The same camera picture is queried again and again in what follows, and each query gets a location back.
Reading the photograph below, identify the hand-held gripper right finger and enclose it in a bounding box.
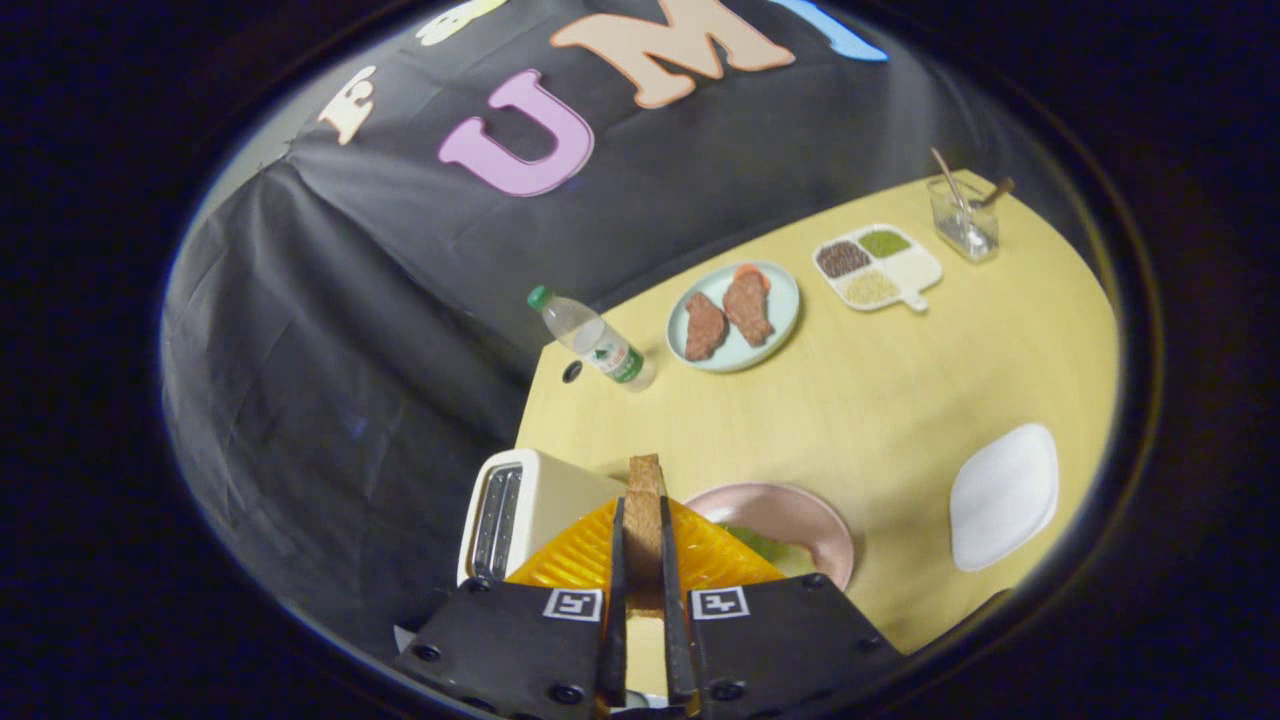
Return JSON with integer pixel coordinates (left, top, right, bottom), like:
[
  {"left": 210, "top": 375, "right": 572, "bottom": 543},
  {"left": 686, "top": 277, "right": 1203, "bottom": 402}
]
[{"left": 660, "top": 497, "right": 906, "bottom": 720}]

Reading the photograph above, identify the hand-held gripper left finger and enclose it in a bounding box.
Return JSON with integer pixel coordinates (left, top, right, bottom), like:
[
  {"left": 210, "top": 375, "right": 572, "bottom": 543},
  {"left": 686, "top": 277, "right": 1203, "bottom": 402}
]
[{"left": 393, "top": 497, "right": 629, "bottom": 720}]

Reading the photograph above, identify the green lettuce leaf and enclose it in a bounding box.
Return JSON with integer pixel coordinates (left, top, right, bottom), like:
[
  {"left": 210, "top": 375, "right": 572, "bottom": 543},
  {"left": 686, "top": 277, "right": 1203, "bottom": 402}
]
[{"left": 715, "top": 522, "right": 813, "bottom": 579}]

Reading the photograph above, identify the toasted bread slice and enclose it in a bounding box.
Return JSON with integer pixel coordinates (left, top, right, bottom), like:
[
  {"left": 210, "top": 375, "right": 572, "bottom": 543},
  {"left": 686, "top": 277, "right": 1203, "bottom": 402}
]
[{"left": 622, "top": 454, "right": 673, "bottom": 701}]

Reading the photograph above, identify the pink round plate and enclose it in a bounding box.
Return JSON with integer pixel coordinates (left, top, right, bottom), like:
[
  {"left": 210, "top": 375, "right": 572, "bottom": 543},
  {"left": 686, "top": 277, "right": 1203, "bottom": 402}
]
[{"left": 685, "top": 483, "right": 856, "bottom": 591}]

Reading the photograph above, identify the cream toaster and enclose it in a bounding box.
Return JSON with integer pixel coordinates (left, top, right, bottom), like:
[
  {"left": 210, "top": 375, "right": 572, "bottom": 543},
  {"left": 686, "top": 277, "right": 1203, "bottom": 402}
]
[{"left": 457, "top": 448, "right": 629, "bottom": 586}]

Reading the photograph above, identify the white square plate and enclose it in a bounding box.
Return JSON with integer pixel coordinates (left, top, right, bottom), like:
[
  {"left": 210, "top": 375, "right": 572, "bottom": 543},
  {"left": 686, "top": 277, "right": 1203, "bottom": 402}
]
[{"left": 949, "top": 423, "right": 1060, "bottom": 573}]

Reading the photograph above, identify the clear water bottle green cap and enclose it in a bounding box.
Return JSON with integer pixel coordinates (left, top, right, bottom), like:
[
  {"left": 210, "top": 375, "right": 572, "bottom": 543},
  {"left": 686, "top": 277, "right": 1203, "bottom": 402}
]
[{"left": 527, "top": 285, "right": 658, "bottom": 393}]

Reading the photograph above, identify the small brown meat piece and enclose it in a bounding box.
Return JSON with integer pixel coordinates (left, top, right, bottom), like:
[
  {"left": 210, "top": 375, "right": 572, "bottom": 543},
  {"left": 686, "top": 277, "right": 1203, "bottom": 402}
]
[{"left": 684, "top": 292, "right": 730, "bottom": 362}]

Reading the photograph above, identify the large brown meat piece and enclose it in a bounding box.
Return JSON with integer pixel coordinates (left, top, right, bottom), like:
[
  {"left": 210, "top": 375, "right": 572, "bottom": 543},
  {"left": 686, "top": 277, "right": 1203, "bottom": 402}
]
[{"left": 722, "top": 270, "right": 776, "bottom": 348}]

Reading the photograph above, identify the light blue plate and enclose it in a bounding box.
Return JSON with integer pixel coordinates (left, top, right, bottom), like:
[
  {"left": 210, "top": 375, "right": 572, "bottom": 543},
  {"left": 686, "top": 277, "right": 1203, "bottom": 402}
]
[{"left": 666, "top": 260, "right": 802, "bottom": 374}]

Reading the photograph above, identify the white divided condiment dish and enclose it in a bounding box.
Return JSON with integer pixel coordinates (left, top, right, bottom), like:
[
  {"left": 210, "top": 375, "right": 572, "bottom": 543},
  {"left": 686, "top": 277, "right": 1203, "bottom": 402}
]
[{"left": 812, "top": 223, "right": 944, "bottom": 314}]

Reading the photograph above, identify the clear glass cup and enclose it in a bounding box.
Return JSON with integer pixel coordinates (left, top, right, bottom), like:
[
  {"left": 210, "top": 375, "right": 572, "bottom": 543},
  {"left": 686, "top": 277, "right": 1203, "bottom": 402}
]
[{"left": 926, "top": 177, "right": 1001, "bottom": 263}]

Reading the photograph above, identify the thin metal utensil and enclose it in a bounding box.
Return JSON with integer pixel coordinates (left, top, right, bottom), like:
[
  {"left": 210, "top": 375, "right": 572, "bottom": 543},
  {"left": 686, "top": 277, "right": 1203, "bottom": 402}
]
[{"left": 930, "top": 148, "right": 973, "bottom": 226}]

